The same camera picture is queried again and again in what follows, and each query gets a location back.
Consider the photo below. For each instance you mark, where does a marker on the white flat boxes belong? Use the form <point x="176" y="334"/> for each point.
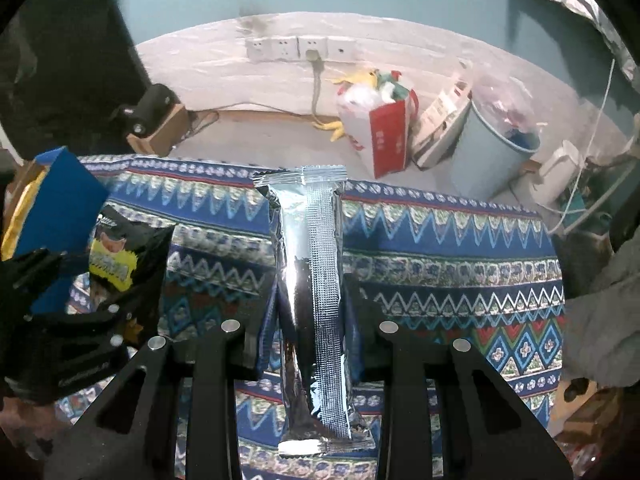
<point x="440" y="120"/>

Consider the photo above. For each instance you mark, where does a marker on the glossy yellow snack packet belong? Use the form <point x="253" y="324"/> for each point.
<point x="17" y="220"/>

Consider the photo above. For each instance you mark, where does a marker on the small cardboard box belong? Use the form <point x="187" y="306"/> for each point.
<point x="575" y="410"/>

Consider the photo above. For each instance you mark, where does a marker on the white red shopping bag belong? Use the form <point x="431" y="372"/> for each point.
<point x="385" y="135"/>

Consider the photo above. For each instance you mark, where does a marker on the black yellow snack packet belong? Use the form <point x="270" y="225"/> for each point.
<point x="135" y="245"/>

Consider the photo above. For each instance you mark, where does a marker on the grey cloth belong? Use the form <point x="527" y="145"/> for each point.
<point x="605" y="310"/>

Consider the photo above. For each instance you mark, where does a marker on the blue cardboard box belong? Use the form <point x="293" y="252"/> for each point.
<point x="65" y="200"/>

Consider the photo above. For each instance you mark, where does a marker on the silver foil snack packet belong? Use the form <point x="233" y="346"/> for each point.
<point x="310" y="260"/>

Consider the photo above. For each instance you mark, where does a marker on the white wall socket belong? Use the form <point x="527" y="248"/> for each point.
<point x="306" y="41"/>
<point x="285" y="48"/>
<point x="258" y="50"/>
<point x="342" y="47"/>

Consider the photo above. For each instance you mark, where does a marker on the person's left hand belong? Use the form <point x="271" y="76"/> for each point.
<point x="22" y="427"/>

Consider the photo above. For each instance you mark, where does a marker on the patterned blue blanket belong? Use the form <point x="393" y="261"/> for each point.
<point x="450" y="260"/>

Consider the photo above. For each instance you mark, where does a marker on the pale blue trash bin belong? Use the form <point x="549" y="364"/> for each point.
<point x="480" y="160"/>

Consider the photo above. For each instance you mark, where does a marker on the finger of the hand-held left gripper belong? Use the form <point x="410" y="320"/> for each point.
<point x="90" y="322"/>
<point x="60" y="262"/>

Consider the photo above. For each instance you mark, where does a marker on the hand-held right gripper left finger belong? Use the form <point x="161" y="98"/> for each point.
<point x="267" y="340"/>

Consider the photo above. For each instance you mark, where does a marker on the dark panel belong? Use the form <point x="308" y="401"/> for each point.
<point x="65" y="50"/>

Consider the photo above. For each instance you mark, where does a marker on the yellow peel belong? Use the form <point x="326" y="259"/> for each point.
<point x="332" y="131"/>

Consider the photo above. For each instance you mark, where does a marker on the white kettle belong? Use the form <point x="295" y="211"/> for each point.
<point x="555" y="175"/>

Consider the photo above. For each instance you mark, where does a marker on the black cylindrical device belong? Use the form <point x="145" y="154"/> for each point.
<point x="150" y="105"/>

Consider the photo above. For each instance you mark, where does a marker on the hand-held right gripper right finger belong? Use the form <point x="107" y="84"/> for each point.
<point x="355" y="345"/>

